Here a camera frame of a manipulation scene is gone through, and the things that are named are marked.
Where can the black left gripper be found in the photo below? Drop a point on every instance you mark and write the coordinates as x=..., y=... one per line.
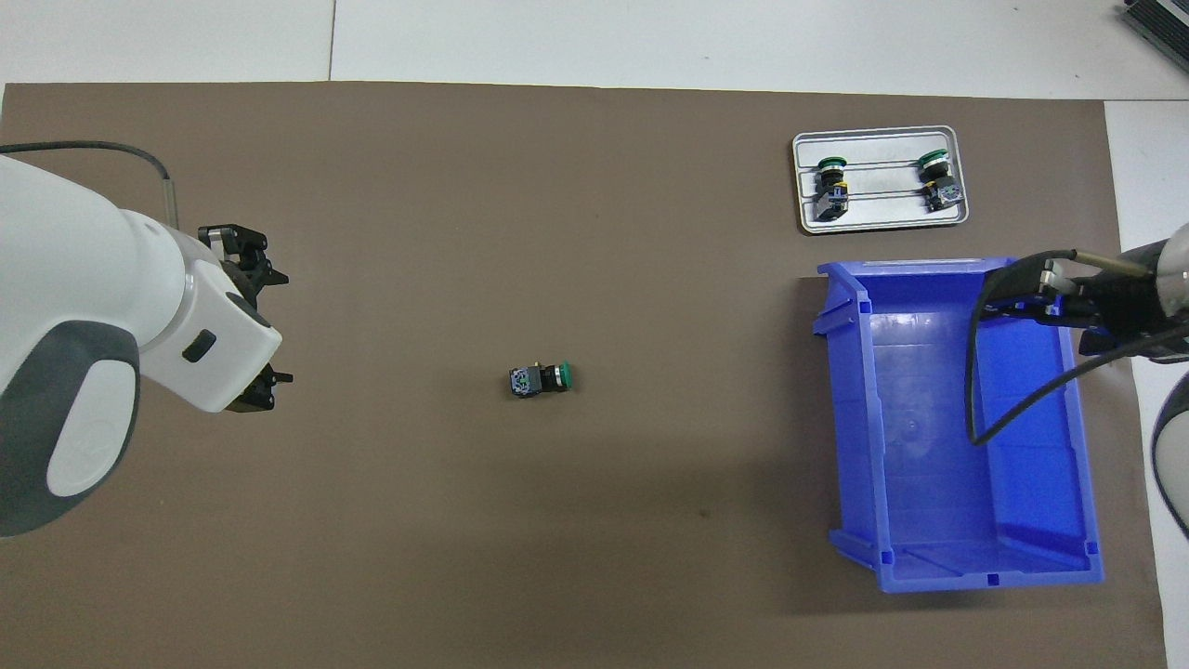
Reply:
x=221, y=251

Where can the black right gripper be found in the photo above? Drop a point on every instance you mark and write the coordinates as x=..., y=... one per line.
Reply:
x=1124, y=302

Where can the green push button switch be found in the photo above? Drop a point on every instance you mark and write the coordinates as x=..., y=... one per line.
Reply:
x=534, y=381
x=934, y=172
x=829, y=177

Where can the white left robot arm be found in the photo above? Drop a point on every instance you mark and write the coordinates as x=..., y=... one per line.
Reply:
x=74, y=279

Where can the blue plastic storage bin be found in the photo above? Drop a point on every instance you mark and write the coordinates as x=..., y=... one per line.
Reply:
x=929, y=437

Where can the grey metal tray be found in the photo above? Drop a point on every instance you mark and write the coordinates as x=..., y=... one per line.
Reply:
x=892, y=141

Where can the brown table mat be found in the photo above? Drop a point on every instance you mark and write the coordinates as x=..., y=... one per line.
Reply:
x=557, y=232

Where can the grey ridged metal device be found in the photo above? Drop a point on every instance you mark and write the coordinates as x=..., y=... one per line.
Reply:
x=1166, y=19

